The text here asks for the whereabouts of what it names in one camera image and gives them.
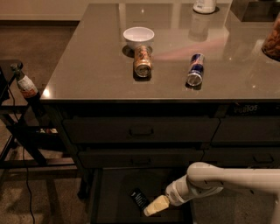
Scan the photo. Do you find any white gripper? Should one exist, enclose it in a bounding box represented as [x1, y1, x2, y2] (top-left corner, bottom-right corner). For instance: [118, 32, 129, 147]
[143, 175, 223, 216]

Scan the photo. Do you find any blue rxbar blueberry wrapper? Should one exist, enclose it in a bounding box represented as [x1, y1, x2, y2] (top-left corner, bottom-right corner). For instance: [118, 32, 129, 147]
[130, 188, 150, 211]

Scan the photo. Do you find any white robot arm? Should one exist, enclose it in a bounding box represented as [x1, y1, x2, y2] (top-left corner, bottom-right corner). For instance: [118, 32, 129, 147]
[143, 162, 280, 224]

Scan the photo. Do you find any middle left drawer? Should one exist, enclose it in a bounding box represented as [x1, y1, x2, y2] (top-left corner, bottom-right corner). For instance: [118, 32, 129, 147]
[78, 149, 203, 168]

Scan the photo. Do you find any open bottom drawer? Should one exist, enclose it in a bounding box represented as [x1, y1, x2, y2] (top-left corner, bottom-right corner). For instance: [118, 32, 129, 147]
[87, 168, 197, 224]

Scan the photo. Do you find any top left drawer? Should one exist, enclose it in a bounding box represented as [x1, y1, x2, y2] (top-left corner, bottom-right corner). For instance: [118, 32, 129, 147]
[63, 117, 219, 144]

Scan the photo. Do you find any dark counter cabinet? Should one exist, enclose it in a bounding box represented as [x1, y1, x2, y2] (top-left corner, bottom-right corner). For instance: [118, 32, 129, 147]
[39, 3, 280, 224]

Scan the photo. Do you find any top right drawer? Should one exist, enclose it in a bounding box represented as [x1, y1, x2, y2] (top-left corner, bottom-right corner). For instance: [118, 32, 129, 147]
[212, 116, 280, 145]

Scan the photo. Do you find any cheetos snack bag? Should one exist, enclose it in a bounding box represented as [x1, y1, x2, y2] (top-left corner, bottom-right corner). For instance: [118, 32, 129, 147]
[228, 103, 280, 116]

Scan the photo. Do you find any blue red bull can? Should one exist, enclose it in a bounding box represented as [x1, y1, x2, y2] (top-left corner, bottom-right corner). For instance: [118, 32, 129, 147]
[186, 53, 205, 87]

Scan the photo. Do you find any gold soda can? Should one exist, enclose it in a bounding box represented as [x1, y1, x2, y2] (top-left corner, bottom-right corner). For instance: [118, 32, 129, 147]
[133, 45, 152, 78]

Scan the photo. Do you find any dark side stand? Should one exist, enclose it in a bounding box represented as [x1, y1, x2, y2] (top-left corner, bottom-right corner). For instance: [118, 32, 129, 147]
[0, 59, 77, 187]

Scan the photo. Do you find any white ceramic bowl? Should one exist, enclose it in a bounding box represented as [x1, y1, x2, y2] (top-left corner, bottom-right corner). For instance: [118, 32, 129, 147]
[122, 27, 155, 50]

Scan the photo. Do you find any cola bottle with label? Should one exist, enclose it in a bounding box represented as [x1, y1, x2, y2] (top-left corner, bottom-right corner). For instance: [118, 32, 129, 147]
[10, 63, 46, 117]

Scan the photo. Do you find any white plastic bottle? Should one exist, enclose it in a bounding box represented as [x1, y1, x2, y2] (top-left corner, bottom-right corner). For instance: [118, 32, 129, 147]
[192, 0, 217, 14]

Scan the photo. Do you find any black cable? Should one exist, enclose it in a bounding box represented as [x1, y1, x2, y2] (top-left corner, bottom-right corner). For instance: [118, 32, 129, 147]
[7, 87, 36, 224]

